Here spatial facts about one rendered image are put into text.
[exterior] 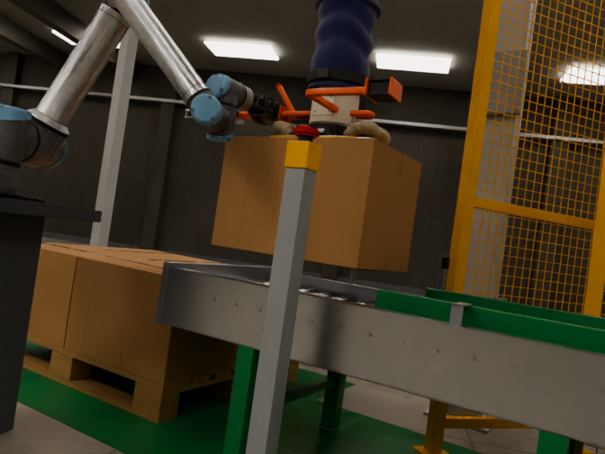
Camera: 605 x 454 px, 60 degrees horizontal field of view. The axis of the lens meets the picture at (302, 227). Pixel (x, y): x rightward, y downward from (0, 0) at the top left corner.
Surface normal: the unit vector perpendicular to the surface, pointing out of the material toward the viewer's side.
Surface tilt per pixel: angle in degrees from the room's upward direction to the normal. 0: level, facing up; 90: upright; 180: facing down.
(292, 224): 90
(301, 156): 90
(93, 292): 90
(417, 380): 90
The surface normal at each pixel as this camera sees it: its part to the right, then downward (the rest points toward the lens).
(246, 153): -0.54, -0.10
